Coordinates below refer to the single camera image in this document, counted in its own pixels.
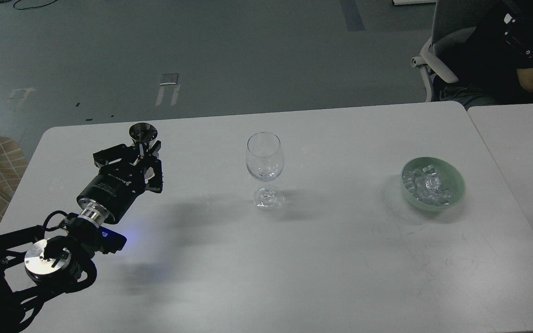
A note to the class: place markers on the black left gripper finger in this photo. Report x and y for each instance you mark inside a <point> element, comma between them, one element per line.
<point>152,162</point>
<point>115,155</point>

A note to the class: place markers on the black cylindrical left gripper body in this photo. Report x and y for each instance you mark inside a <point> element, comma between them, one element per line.
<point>115,187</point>

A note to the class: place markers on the stainless steel double jigger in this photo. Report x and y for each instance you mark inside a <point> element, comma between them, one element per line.
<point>144,137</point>

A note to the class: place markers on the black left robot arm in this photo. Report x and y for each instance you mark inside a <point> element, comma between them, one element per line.
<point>44,261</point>

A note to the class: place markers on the clear wine glass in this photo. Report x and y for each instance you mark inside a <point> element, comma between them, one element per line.
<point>265,162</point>

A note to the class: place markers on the clear ice cubes pile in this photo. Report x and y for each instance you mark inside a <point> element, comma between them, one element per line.
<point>425,185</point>

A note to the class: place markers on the green bowl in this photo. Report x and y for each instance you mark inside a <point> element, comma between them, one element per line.
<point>450,176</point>

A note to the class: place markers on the white office chair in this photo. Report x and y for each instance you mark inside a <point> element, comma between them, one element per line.
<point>454,21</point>

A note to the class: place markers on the white adjacent table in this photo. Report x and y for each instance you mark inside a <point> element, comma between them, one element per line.
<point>507,131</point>

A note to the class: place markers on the person in black shirt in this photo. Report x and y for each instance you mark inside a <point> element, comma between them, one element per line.
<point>485,64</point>

